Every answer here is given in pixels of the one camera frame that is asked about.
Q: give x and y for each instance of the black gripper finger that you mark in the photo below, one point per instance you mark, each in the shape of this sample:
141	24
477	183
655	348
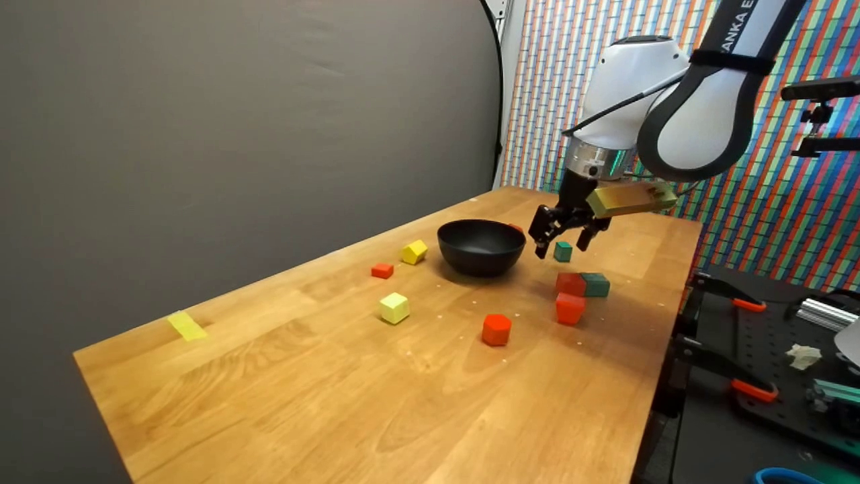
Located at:
583	239
542	249

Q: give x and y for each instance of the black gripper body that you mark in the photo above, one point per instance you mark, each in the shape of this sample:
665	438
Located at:
570	211

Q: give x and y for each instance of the large red cube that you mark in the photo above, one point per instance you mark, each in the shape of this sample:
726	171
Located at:
570	284

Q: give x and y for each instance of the dark green cube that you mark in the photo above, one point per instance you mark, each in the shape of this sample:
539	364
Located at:
597	286

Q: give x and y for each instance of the red hexagonal block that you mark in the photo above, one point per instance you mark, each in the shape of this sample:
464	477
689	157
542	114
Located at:
496	328

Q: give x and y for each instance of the small red block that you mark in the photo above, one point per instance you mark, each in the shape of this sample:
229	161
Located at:
383	269

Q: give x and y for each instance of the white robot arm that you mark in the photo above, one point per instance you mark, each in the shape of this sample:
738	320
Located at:
680	116

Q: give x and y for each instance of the black bowl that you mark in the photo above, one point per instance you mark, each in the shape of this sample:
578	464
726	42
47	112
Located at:
478	249

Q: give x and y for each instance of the yellow cube right of bowl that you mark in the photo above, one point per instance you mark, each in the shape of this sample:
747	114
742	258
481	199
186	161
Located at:
414	254

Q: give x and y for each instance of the yellow-green cube left of bowl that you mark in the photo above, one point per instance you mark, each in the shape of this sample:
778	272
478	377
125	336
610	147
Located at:
392	308

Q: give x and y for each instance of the orange black clamp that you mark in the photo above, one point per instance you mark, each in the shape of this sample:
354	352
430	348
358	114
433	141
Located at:
730	292

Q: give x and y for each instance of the black pegboard panel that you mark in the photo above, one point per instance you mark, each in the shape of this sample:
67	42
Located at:
762	346

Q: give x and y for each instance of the orange clamp at edge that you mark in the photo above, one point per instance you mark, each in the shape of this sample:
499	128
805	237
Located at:
741	381

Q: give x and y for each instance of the white crumpled object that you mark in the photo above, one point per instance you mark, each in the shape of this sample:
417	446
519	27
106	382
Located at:
802	355

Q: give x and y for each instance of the teal tool on pegboard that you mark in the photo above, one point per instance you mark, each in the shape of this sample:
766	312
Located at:
829	397

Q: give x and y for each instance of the yellow tape strip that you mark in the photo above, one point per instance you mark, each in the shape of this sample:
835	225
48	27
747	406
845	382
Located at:
186	327

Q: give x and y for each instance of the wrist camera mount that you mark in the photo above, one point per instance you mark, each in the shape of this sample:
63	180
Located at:
629	198

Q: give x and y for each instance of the camera stand arm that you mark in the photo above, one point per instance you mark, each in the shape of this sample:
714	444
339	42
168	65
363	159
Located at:
818	114

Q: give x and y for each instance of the blue scissors handle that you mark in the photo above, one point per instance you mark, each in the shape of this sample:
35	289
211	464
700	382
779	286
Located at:
782	477

